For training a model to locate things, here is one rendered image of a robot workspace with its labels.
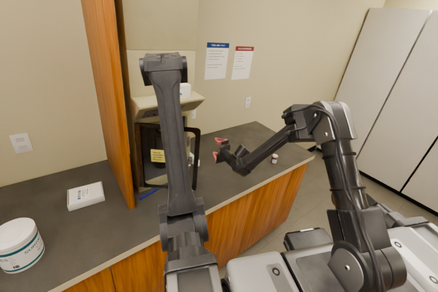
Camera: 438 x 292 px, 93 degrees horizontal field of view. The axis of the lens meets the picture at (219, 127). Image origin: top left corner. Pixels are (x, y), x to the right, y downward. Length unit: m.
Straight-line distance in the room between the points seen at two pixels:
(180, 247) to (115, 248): 0.71
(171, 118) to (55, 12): 1.01
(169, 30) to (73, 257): 1.02
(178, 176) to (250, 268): 0.21
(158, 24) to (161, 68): 0.56
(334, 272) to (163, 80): 0.44
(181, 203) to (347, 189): 0.31
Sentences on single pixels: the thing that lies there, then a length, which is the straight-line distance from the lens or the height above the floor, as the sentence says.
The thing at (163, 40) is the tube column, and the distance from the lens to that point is 1.00.
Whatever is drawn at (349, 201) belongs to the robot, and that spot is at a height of 1.64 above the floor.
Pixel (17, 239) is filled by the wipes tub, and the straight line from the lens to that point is 1.11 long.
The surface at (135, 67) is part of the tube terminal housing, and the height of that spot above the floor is 1.64.
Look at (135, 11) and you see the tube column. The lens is 0.96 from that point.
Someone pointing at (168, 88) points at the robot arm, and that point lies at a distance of 0.44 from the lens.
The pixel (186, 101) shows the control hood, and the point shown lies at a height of 1.51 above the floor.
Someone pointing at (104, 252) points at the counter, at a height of 0.94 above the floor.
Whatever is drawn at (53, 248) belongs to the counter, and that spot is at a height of 0.94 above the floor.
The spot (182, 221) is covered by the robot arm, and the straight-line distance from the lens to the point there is 0.49.
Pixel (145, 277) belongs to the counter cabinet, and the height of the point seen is 0.61.
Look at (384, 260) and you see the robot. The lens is 0.41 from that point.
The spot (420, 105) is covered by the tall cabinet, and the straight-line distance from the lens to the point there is 3.44.
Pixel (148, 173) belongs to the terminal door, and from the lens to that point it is 1.20.
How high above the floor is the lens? 1.86
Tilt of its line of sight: 27 degrees down
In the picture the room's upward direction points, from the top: 7 degrees clockwise
